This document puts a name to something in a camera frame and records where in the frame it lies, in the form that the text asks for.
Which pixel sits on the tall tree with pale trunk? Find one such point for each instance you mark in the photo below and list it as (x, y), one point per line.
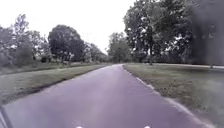
(150, 30)

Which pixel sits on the green tree at path end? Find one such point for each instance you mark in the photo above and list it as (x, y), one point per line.
(118, 48)

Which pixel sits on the wide grass field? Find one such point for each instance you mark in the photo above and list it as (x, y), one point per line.
(186, 83)

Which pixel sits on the big dark domed tree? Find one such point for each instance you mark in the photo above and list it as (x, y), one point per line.
(66, 41)

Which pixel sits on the group of pale-leaved trees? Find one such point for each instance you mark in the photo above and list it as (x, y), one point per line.
(20, 43)

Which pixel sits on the purple-grey asphalt path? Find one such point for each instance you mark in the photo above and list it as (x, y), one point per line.
(106, 100)

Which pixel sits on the pale road behind field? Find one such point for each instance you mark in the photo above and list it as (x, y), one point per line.
(193, 66)

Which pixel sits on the grass verge with ditch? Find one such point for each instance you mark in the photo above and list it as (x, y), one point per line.
(33, 80)

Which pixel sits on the robot's own part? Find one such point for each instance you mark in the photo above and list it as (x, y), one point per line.
(147, 127)
(79, 127)

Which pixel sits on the row of distant trees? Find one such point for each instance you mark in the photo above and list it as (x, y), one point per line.
(95, 53)

